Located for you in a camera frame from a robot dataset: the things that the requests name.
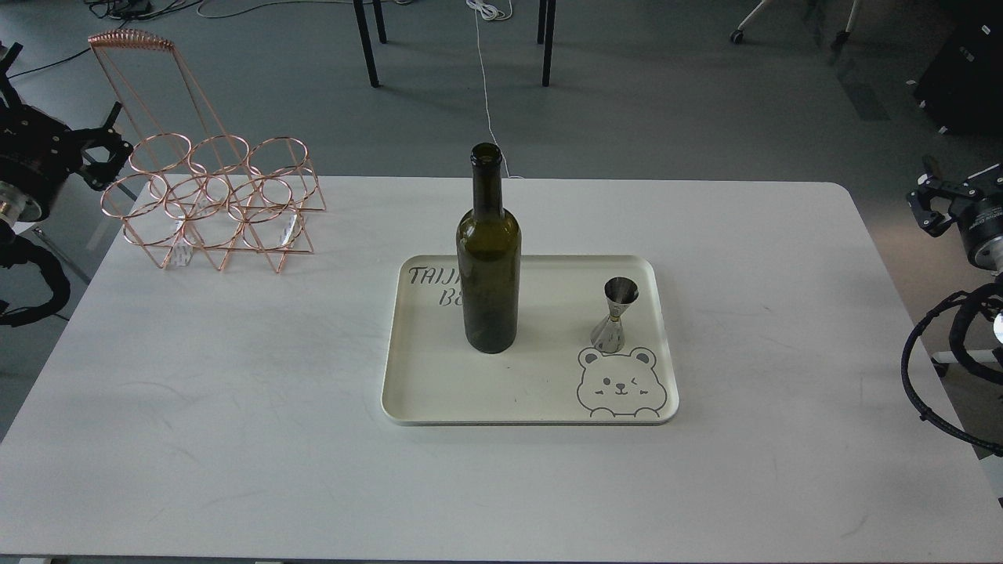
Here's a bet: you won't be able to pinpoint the cream bear serving tray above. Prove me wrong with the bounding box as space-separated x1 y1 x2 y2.
381 255 679 425

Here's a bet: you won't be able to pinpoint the dark green wine bottle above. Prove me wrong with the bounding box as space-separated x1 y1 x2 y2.
455 143 522 354

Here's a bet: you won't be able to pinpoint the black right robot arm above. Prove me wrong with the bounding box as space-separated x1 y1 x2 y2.
900 156 1002 457

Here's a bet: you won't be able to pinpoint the copper wire wine rack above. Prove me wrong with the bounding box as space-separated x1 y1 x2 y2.
89 29 328 273

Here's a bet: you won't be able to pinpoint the black cabinet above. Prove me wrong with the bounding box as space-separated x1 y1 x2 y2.
914 1 1002 133

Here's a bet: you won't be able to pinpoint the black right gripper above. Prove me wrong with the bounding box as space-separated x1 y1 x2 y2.
907 156 1002 271

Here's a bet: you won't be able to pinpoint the steel double jigger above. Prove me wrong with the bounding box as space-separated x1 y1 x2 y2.
588 277 640 354

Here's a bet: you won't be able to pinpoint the black table legs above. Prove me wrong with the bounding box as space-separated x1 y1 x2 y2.
349 1 559 89

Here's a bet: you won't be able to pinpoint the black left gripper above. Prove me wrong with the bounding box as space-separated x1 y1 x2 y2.
1 43 133 222

